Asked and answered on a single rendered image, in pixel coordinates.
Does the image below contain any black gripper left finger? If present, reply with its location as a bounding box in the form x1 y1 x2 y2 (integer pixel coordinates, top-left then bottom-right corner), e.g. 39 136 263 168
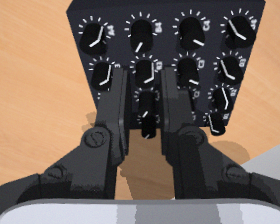
0 67 131 215

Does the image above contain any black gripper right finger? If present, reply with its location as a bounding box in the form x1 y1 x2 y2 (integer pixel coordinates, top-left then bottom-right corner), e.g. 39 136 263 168
159 67 280 207

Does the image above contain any black knob box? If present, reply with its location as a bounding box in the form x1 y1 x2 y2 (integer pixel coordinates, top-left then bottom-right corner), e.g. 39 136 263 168
66 0 266 139

